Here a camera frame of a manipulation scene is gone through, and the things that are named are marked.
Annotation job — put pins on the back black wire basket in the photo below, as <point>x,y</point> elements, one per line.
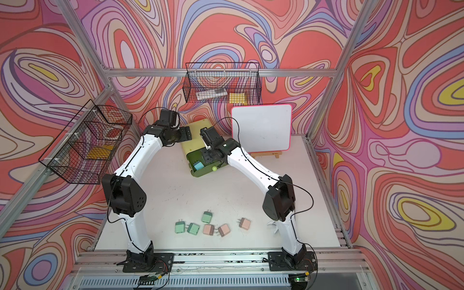
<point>235,77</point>

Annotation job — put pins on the pink plug middle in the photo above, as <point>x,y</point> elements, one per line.
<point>224,230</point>

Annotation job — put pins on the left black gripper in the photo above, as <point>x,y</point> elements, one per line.
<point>185,133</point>

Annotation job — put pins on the pink plug left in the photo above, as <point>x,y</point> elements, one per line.
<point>209,230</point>

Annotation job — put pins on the pink plug right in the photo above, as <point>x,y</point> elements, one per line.
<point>244,223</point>

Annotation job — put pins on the yellow block in back basket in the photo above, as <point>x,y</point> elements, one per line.
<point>238,99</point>

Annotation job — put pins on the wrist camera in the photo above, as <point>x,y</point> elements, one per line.
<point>168,118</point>
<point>211,137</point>

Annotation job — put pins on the green circuit board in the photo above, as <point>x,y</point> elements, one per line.
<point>299,278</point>
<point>148,279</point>

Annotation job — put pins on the left black wire basket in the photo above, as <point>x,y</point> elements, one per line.
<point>93,125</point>

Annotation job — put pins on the green plug lower middle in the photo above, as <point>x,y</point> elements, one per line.
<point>193,229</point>

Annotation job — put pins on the grey box in back basket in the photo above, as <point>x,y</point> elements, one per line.
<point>211,94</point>

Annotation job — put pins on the blue plug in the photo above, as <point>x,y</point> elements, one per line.
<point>198,166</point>

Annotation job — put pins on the white plastic clip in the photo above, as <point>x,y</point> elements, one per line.
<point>273,225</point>

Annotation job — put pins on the yellow green drawer cabinet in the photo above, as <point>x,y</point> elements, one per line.
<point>196,142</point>

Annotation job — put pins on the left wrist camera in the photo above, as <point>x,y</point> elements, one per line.
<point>168,118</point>

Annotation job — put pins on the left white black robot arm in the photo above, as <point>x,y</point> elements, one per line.
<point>127,199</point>

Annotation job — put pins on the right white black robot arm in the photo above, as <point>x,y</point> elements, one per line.
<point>279,196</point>

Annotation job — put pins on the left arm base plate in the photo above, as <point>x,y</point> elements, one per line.
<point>148,263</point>

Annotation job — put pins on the green circuit board left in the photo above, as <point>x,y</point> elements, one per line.
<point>148,279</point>

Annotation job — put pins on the yellow item in left basket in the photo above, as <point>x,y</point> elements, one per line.
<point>100,152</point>

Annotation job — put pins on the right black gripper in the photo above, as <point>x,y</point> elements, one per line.
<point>205,156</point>

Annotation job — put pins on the green top drawer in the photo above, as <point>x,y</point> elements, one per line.
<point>196,156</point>

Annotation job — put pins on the pink plug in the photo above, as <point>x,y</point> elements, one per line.
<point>224,230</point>
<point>244,223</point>
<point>209,230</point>

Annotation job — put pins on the pink framed whiteboard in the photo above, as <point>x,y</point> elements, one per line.
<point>262,128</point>

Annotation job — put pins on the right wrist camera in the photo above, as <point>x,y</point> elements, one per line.
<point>211,137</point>

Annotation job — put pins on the green plug far left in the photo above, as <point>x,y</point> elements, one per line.
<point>180,227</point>

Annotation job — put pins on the wooden whiteboard stand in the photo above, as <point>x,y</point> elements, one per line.
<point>275,154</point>

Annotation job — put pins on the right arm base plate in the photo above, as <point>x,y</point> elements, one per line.
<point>280,261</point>

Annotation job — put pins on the green plug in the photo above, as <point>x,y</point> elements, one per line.
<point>193,229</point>
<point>207,217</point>
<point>180,227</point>

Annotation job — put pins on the green plug upper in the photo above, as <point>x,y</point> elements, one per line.
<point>207,217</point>

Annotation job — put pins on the black wire basket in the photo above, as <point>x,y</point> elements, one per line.
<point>235,77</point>
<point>93,125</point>

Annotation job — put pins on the green circuit board right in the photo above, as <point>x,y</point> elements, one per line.
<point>299,278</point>

